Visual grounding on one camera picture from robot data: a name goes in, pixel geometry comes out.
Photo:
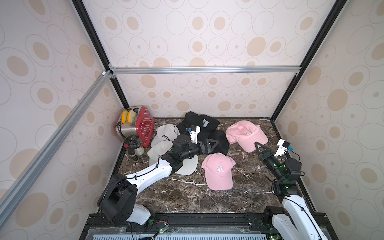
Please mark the clear bottle black cap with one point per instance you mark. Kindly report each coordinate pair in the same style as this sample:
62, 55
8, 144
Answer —
135, 143

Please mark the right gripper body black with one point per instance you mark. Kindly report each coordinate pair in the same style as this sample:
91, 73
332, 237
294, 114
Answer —
267, 156

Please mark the pink LA cap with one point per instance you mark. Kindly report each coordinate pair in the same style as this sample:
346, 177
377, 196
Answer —
246, 134

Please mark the black cap plain front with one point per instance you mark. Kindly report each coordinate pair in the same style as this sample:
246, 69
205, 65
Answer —
219, 135

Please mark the small dark bottle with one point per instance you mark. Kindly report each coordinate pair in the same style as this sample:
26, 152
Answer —
132, 154

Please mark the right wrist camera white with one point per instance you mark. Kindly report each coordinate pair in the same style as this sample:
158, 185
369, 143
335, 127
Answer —
283, 147

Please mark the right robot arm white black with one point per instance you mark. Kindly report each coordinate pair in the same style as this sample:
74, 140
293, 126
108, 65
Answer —
293, 220

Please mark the black frame post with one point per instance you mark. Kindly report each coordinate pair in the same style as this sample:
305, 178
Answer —
94, 37
325, 29

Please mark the black cap with white label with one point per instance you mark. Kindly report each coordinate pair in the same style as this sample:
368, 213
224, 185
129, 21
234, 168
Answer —
210, 124

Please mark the aluminium rail left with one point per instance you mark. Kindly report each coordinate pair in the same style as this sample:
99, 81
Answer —
23, 184

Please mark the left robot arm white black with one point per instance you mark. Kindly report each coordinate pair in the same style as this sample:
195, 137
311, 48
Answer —
118, 200

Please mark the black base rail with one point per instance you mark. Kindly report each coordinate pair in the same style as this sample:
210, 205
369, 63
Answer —
189, 224

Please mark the black frame post left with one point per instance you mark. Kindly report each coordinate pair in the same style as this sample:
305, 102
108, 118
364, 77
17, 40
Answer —
94, 37

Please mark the black cap back left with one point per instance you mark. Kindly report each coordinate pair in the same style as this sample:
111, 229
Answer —
190, 119

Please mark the white Colorado cap front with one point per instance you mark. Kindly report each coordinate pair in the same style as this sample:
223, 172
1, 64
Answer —
189, 165

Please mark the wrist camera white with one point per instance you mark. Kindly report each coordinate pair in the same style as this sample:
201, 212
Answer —
283, 147
194, 132

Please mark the metal rack container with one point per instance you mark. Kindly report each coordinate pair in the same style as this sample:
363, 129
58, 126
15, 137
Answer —
125, 130

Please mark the black frame post right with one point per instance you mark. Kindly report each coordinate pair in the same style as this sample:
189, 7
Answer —
325, 29

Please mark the pink cap front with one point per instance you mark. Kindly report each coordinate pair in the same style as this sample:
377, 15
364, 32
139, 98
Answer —
218, 171

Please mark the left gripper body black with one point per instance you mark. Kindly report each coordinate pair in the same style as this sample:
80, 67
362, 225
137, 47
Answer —
192, 149

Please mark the white cap back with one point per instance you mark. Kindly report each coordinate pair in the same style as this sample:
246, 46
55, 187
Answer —
167, 132

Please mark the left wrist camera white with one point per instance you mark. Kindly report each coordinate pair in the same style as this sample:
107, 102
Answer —
194, 132

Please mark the horizontal aluminium rail back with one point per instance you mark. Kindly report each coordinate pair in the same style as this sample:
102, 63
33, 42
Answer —
114, 71

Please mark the yellow sponge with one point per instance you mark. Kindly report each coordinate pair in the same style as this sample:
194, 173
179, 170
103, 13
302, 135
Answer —
128, 117

